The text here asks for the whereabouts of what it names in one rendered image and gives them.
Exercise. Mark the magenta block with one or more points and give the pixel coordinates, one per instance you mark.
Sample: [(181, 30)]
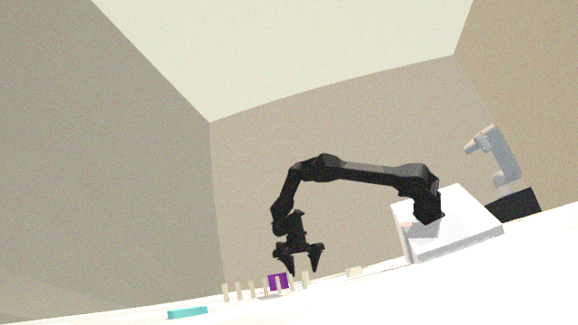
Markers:
[(282, 278)]

